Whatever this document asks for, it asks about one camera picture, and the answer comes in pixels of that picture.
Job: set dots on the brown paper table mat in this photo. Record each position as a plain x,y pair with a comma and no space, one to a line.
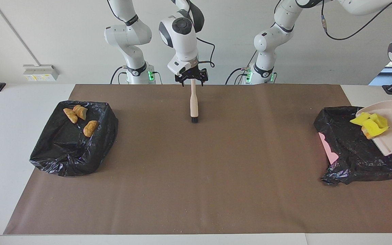
216,187

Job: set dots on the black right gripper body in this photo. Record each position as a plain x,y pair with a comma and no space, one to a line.
194,73

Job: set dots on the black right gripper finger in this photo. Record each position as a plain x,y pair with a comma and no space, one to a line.
204,81
183,82

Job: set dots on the pink plastic bin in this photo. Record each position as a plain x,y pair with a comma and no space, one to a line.
328,149

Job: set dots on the orange striped toy croissant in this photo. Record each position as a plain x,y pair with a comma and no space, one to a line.
70,115

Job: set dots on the white wall socket box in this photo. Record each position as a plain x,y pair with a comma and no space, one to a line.
41,73

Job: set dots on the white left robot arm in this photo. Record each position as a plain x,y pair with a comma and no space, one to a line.
274,37

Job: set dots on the black plastic trash bag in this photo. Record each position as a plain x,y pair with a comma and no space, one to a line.
66,153

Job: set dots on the grey wall conduit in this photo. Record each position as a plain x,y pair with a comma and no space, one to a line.
12,32

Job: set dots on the beige hand brush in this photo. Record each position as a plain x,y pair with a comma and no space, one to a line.
194,102

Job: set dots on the brown toy bread roll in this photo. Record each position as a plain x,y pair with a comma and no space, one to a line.
90,128

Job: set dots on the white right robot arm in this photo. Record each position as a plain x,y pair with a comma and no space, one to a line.
182,41

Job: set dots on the black bag over pink bin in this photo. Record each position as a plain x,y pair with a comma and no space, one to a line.
359,160

